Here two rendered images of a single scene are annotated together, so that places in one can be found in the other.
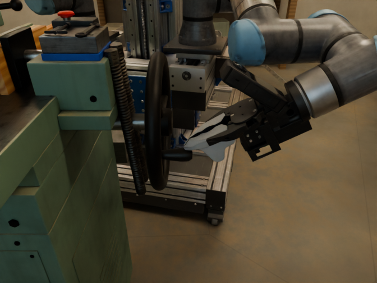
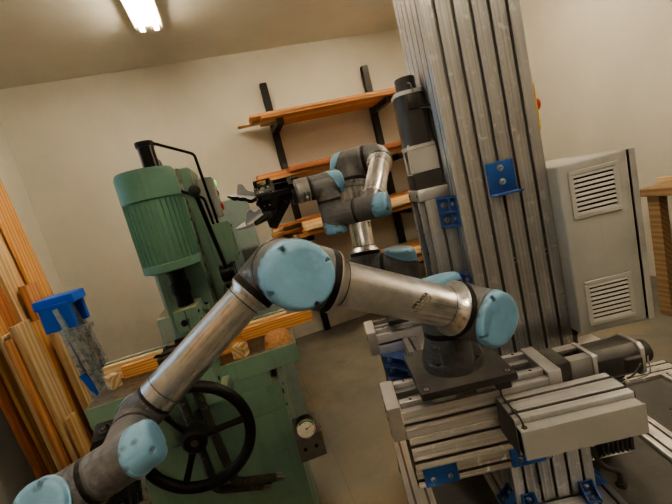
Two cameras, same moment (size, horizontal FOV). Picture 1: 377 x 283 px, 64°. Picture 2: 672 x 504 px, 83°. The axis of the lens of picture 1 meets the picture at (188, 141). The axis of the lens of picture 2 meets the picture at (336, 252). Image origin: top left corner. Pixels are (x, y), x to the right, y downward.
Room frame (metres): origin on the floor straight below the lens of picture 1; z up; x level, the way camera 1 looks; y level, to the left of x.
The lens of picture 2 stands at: (0.84, -0.88, 1.31)
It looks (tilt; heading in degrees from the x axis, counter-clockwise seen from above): 9 degrees down; 79
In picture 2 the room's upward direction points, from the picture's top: 14 degrees counter-clockwise
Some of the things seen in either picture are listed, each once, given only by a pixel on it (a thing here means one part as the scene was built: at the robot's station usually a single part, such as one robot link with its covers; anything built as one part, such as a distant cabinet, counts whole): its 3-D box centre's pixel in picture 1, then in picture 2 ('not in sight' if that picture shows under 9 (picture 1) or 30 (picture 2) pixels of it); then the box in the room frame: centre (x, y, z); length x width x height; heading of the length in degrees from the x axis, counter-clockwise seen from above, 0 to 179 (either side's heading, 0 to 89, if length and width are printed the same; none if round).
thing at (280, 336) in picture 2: not in sight; (276, 335); (0.82, 0.31, 0.91); 0.12 x 0.09 x 0.03; 89
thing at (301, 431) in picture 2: not in sight; (306, 428); (0.83, 0.19, 0.65); 0.06 x 0.04 x 0.08; 179
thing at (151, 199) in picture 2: not in sight; (159, 221); (0.57, 0.40, 1.35); 0.18 x 0.18 x 0.31
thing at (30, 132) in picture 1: (45, 95); (200, 375); (0.57, 0.29, 0.87); 0.61 x 0.30 x 0.06; 179
